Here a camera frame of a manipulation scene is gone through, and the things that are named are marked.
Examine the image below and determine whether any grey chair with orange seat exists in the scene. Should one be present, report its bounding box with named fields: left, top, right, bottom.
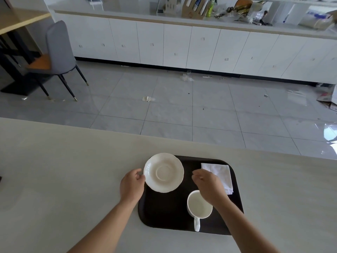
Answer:
left=25, top=20, right=89, bottom=101

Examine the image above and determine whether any blue white package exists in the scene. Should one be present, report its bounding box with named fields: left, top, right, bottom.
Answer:
left=300, top=10, right=333, bottom=29

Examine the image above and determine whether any person's right hand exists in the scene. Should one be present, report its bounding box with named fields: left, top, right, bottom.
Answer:
left=191, top=169, right=230, bottom=207

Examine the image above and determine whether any white paper towel roll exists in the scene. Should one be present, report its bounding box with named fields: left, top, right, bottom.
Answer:
left=285, top=3, right=311, bottom=25
left=268, top=2, right=290, bottom=24

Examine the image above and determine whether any person's left forearm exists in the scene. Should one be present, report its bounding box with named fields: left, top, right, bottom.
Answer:
left=67, top=200, right=139, bottom=253

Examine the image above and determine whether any person's right forearm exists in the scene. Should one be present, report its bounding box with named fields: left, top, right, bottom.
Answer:
left=210, top=199, right=281, bottom=253

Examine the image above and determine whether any white cloth napkin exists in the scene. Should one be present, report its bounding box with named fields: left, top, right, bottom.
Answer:
left=201, top=163, right=234, bottom=195

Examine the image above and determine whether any orange yellow bag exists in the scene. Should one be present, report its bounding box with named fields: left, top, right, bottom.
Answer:
left=234, top=0, right=255, bottom=11

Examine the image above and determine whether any wooden dining table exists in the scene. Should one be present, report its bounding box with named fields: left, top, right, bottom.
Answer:
left=0, top=9, right=52, bottom=97

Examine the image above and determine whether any dark brown tray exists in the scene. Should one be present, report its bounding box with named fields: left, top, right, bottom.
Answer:
left=138, top=155, right=244, bottom=236

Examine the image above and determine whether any flattened cardboard box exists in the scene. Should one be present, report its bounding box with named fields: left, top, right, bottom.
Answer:
left=316, top=84, right=337, bottom=112

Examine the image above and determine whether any cardboard file organizer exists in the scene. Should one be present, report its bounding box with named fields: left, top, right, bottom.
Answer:
left=181, top=0, right=216, bottom=20

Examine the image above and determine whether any white cup with handle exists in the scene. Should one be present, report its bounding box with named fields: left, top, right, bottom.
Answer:
left=187, top=190, right=213, bottom=232

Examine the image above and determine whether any white cabinet row with counter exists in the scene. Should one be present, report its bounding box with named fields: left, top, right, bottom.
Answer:
left=48, top=0, right=337, bottom=85

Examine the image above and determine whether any white saucer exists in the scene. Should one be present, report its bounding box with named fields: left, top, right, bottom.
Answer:
left=143, top=153, right=185, bottom=193

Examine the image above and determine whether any white display stand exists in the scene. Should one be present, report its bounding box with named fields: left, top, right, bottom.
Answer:
left=163, top=0, right=182, bottom=13

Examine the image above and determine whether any person's left hand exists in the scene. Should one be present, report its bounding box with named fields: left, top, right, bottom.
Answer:
left=120, top=168, right=146, bottom=206

